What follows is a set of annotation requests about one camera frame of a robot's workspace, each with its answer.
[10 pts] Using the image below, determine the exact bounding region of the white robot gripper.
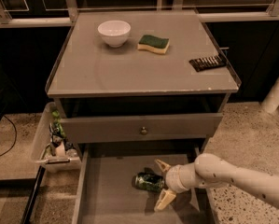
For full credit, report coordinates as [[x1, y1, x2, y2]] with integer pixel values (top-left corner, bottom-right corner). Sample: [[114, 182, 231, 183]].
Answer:
[[154, 159, 197, 212]]

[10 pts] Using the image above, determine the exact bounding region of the green soda can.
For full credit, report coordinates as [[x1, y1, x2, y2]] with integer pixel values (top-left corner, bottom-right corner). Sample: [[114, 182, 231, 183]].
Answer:
[[133, 172, 164, 193]]

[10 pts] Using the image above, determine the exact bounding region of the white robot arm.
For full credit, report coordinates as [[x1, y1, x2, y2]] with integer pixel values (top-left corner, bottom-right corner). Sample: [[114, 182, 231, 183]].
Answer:
[[154, 153, 279, 211]]

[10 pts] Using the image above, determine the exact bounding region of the brass drawer knob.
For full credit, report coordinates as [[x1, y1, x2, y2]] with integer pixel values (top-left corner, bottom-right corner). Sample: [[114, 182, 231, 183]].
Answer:
[[140, 127, 148, 135]]

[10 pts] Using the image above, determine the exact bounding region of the grey open middle drawer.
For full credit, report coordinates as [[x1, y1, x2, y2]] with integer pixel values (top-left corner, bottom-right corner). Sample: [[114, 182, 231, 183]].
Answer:
[[73, 141, 216, 224]]

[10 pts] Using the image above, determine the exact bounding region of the grey top drawer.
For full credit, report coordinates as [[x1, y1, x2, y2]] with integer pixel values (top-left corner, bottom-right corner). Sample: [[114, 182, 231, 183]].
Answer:
[[60, 94, 224, 144]]

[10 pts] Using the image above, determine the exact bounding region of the grey drawer cabinet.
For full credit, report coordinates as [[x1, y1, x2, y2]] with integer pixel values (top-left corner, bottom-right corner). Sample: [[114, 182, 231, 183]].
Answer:
[[45, 10, 242, 156]]

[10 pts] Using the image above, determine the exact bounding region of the green and yellow sponge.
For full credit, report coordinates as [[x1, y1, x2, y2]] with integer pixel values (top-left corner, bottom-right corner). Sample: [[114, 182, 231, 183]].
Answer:
[[137, 35, 170, 54]]

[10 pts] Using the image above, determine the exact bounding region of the white ceramic bowl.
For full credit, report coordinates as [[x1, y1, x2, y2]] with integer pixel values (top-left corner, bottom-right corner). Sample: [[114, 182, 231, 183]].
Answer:
[[97, 21, 131, 48]]

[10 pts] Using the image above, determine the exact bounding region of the black cable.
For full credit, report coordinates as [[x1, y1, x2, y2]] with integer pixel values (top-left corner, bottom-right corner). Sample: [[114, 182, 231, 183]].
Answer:
[[0, 108, 18, 162]]

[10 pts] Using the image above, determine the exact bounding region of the metal railing frame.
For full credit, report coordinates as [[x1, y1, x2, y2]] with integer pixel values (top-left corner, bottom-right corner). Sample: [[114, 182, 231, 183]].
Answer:
[[0, 0, 279, 28]]

